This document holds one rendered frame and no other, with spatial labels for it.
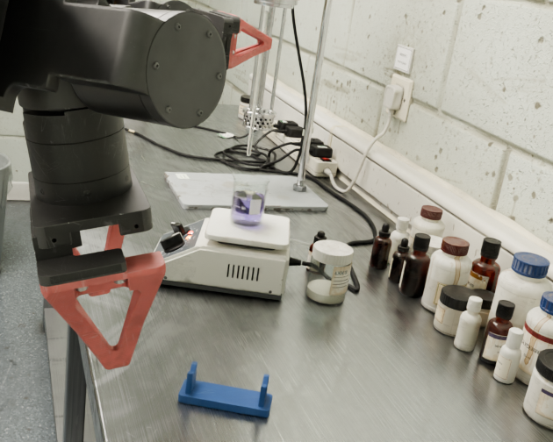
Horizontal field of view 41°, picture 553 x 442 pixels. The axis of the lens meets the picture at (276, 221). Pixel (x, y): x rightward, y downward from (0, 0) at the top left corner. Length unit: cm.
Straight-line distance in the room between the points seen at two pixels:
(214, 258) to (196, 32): 69
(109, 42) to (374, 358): 69
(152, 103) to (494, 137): 100
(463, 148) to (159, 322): 66
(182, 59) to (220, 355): 59
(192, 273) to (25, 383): 123
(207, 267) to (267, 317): 11
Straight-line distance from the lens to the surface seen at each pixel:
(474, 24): 138
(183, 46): 37
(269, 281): 104
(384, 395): 89
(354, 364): 94
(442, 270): 109
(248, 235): 104
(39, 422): 207
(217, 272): 104
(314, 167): 169
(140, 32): 35
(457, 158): 138
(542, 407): 92
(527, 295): 103
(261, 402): 81
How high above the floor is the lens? 121
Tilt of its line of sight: 20 degrees down
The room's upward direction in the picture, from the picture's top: 8 degrees clockwise
